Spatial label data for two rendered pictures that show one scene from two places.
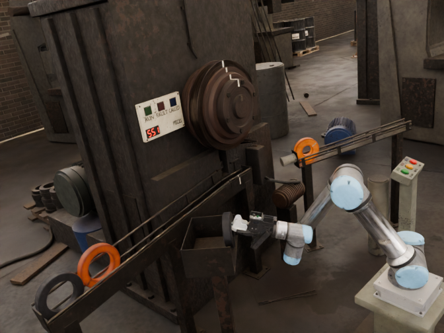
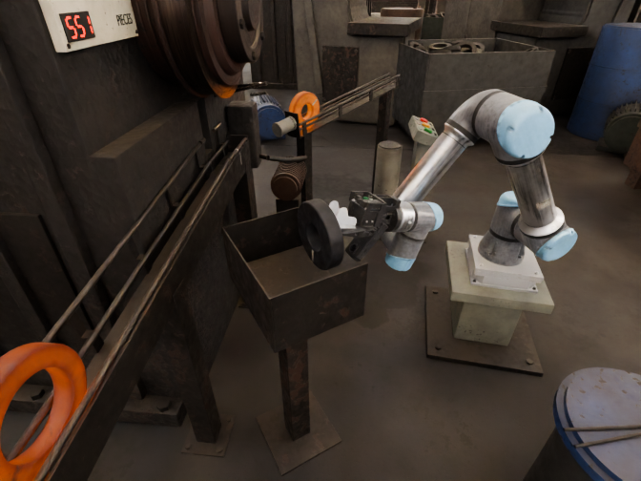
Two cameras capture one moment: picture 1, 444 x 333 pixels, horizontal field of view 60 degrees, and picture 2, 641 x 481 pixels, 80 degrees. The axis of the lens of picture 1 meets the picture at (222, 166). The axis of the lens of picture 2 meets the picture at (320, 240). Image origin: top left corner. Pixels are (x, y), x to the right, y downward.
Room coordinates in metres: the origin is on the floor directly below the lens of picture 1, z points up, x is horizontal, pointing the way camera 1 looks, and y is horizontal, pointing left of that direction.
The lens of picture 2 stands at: (0.91, 0.45, 1.16)
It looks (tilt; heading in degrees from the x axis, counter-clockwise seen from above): 34 degrees down; 322
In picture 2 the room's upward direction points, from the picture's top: straight up
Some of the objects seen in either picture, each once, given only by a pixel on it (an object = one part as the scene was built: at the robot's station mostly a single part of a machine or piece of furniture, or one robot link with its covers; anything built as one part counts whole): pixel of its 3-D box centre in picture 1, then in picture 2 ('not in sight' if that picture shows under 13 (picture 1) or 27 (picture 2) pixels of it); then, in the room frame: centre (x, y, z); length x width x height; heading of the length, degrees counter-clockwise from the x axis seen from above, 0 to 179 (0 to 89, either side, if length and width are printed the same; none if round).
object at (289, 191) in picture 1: (291, 221); (291, 218); (2.18, -0.39, 0.27); 0.22 x 0.13 x 0.53; 136
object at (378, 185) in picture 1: (378, 215); (384, 193); (2.10, -0.92, 0.26); 0.12 x 0.12 x 0.52
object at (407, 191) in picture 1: (407, 211); (417, 182); (2.01, -1.06, 0.31); 0.24 x 0.16 x 0.62; 136
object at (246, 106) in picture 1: (238, 106); (243, 4); (1.96, -0.13, 1.11); 0.28 x 0.06 x 0.28; 136
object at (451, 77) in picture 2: not in sight; (459, 90); (2.91, -2.68, 0.39); 1.03 x 0.83 x 0.77; 61
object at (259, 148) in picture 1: (256, 164); (244, 135); (2.21, -0.21, 0.68); 0.11 x 0.08 x 0.24; 46
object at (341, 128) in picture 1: (341, 134); (265, 115); (3.94, -1.32, 0.17); 0.57 x 0.31 x 0.34; 156
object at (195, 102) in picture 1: (224, 106); (208, 4); (2.03, -0.06, 1.11); 0.47 x 0.06 x 0.47; 136
